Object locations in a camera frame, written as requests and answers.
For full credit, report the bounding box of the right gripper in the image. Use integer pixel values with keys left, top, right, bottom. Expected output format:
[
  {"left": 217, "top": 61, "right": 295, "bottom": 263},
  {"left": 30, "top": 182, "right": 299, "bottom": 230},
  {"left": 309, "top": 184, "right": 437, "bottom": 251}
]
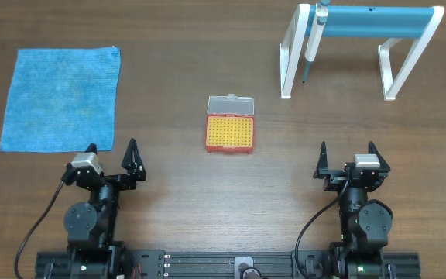
[{"left": 313, "top": 140, "right": 391, "bottom": 191}]

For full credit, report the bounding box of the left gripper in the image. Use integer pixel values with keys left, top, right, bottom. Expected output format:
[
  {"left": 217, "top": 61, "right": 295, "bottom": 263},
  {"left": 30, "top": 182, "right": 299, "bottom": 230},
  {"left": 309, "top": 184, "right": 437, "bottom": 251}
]
[{"left": 62, "top": 138, "right": 147, "bottom": 191}]

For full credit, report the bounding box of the white pipette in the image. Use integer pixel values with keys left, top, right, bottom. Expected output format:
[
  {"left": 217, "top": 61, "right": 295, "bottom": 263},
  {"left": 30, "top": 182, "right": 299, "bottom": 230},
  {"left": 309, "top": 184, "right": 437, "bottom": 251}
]
[{"left": 302, "top": 0, "right": 331, "bottom": 84}]

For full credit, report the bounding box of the blue cloth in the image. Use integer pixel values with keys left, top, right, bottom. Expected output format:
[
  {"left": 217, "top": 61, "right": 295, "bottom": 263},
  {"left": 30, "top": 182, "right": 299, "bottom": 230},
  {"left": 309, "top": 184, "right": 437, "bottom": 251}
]
[{"left": 0, "top": 46, "right": 122, "bottom": 153}]

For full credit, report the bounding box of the red and yellow tip box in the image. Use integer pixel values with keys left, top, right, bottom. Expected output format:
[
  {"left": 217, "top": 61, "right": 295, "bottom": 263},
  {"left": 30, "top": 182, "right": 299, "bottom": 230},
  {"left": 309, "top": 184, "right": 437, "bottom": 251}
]
[{"left": 204, "top": 93, "right": 256, "bottom": 155}]

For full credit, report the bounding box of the white and blue stand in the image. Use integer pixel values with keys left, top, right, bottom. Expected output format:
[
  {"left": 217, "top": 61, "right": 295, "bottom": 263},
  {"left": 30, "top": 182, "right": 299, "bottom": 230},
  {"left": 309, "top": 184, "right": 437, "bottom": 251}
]
[{"left": 279, "top": 3, "right": 446, "bottom": 102}]

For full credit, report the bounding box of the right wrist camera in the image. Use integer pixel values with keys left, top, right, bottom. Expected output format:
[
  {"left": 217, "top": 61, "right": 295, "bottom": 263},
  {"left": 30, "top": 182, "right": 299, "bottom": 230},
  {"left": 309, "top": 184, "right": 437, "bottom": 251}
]
[{"left": 354, "top": 153, "right": 381, "bottom": 169}]

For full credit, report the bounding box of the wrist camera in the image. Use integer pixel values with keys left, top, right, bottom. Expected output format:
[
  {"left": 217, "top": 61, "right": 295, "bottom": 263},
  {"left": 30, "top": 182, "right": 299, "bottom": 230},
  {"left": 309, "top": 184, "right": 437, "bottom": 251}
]
[
  {"left": 354, "top": 153, "right": 381, "bottom": 169},
  {"left": 70, "top": 152, "right": 105, "bottom": 175}
]

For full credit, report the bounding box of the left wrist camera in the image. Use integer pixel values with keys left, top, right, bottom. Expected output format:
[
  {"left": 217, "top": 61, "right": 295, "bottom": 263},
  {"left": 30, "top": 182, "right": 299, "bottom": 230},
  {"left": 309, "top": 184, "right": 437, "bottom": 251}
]
[{"left": 70, "top": 152, "right": 105, "bottom": 175}]

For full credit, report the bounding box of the black cable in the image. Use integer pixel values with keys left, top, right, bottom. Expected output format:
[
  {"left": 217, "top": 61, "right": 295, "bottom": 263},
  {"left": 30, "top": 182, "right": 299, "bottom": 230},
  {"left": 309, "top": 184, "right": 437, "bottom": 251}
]
[
  {"left": 294, "top": 174, "right": 351, "bottom": 278},
  {"left": 13, "top": 180, "right": 66, "bottom": 279}
]

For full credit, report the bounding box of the mounting rail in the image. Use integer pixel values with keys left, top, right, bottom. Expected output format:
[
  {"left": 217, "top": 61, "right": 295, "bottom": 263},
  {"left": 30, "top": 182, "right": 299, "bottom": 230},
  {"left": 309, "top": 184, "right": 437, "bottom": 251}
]
[{"left": 35, "top": 250, "right": 421, "bottom": 279}]

